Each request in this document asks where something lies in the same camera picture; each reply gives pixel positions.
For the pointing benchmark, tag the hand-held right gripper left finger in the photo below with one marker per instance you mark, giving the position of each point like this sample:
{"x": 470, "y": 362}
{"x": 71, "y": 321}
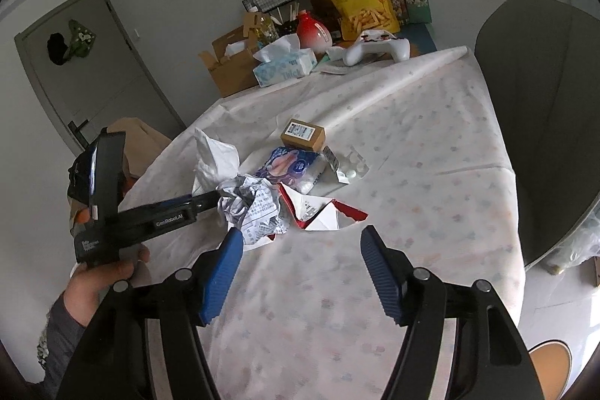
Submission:
{"x": 219, "y": 276}

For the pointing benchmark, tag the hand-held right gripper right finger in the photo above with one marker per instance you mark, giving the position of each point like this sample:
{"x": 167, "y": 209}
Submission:
{"x": 382, "y": 276}

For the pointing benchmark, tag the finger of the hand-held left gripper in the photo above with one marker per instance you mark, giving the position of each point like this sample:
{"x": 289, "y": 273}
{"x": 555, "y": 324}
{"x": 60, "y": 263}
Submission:
{"x": 206, "y": 199}

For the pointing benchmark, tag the printed paper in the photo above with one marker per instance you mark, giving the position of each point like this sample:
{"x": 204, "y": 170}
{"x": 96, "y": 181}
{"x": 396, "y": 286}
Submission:
{"x": 262, "y": 205}

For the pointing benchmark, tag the blue wet wipe packet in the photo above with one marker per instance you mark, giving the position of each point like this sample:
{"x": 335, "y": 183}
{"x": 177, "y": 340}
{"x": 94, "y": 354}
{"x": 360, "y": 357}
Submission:
{"x": 295, "y": 165}

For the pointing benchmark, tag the small labelled cardboard box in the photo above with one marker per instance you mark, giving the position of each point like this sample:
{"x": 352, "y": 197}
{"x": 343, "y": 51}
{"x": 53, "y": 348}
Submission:
{"x": 304, "y": 135}

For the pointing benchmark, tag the person's left forearm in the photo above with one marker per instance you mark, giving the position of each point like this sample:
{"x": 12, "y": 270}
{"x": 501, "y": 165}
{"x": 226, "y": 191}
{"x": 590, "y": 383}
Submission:
{"x": 58, "y": 339}

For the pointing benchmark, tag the person's left hand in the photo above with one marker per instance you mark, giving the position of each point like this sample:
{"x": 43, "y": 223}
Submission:
{"x": 96, "y": 283}

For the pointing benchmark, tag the crumpled white tissue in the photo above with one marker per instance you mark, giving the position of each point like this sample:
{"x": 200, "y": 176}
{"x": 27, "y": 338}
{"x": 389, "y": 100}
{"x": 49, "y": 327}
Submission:
{"x": 215, "y": 156}

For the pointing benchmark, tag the tan upholstered chair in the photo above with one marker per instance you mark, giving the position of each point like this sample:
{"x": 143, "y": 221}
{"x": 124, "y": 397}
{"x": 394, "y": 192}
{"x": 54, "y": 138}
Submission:
{"x": 140, "y": 142}

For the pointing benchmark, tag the torn red white carton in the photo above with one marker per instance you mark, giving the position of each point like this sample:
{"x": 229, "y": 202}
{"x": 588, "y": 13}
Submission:
{"x": 323, "y": 212}

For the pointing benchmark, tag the white pill blister pack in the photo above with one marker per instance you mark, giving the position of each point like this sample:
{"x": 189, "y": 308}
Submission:
{"x": 349, "y": 172}

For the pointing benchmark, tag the grey door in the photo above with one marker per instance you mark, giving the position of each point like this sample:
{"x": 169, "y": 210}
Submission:
{"x": 103, "y": 76}

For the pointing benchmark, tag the open brown cardboard box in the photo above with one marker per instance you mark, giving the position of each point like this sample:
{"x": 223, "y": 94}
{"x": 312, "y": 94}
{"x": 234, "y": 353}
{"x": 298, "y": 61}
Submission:
{"x": 229, "y": 76}

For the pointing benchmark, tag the black door hanging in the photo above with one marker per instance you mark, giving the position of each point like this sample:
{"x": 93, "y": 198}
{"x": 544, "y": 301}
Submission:
{"x": 57, "y": 49}

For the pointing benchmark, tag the pale blue tissue box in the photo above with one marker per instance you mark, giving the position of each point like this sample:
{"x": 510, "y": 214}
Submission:
{"x": 286, "y": 69}

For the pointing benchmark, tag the white patterned tablecloth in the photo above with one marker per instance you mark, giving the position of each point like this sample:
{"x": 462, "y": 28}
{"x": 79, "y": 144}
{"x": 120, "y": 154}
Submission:
{"x": 375, "y": 123}

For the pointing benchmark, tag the green door hanging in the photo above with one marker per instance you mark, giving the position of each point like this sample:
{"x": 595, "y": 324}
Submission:
{"x": 78, "y": 38}

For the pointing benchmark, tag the yellow oil bottle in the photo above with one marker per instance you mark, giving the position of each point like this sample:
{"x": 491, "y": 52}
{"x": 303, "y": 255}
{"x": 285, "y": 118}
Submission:
{"x": 265, "y": 27}

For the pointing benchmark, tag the round brown bin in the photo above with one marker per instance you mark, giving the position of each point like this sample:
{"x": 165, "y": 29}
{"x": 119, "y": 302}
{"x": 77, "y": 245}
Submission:
{"x": 551, "y": 365}

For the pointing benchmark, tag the red white round vase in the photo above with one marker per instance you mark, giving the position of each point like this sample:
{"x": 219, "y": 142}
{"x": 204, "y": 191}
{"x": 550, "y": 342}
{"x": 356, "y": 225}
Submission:
{"x": 311, "y": 32}

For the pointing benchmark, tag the filled clear plastic bag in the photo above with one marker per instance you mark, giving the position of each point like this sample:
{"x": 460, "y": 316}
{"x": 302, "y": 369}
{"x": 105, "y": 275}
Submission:
{"x": 581, "y": 250}

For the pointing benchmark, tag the white game controller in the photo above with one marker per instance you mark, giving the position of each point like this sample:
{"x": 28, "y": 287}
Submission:
{"x": 393, "y": 48}

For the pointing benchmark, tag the grey upholstered chair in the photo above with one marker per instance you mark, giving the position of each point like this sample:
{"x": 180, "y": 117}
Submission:
{"x": 539, "y": 100}

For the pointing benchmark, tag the red patterned box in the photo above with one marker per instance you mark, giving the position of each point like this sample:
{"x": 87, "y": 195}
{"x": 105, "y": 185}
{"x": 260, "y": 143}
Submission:
{"x": 396, "y": 1}

